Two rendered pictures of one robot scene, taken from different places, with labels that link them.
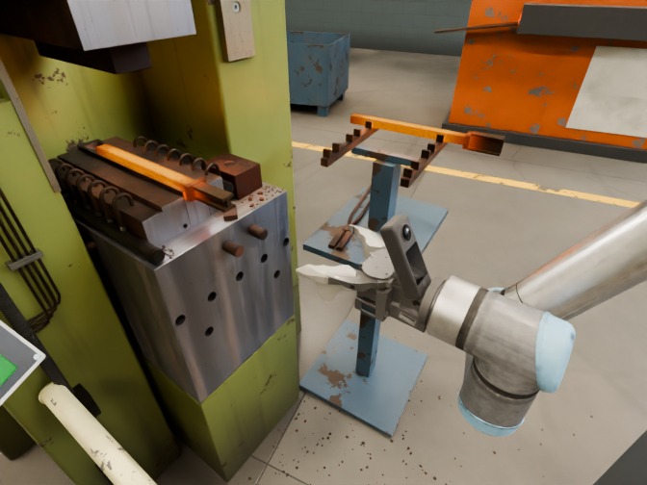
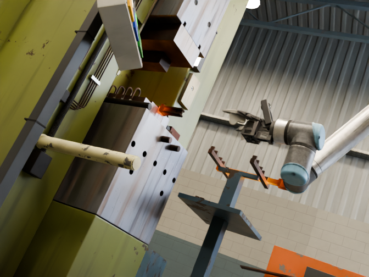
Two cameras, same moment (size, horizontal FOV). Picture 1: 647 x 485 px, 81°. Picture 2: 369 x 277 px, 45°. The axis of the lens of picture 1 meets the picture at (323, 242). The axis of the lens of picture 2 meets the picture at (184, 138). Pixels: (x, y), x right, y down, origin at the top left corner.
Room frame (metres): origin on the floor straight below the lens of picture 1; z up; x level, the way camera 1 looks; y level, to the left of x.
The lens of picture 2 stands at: (-1.07, 0.13, 0.31)
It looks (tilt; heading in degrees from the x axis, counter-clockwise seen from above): 19 degrees up; 0
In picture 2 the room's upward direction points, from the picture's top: 23 degrees clockwise
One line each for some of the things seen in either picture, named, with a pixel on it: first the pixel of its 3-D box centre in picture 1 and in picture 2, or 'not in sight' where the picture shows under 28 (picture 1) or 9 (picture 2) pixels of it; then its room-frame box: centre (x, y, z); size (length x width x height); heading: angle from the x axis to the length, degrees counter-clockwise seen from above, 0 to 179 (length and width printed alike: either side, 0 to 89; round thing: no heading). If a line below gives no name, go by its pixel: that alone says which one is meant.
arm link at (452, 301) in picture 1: (452, 308); (282, 131); (0.38, -0.18, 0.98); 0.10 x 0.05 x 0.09; 144
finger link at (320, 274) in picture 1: (325, 285); (233, 117); (0.43, 0.00, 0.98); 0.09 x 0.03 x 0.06; 90
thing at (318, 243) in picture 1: (380, 227); (221, 217); (0.96, -0.17, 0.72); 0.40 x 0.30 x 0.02; 149
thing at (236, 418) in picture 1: (203, 357); (48, 267); (0.85, 0.43, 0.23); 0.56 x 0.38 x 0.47; 54
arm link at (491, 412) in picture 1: (496, 385); (297, 165); (0.33, -0.26, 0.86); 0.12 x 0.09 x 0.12; 160
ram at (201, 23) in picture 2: not in sight; (174, 10); (0.83, 0.43, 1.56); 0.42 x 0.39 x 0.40; 54
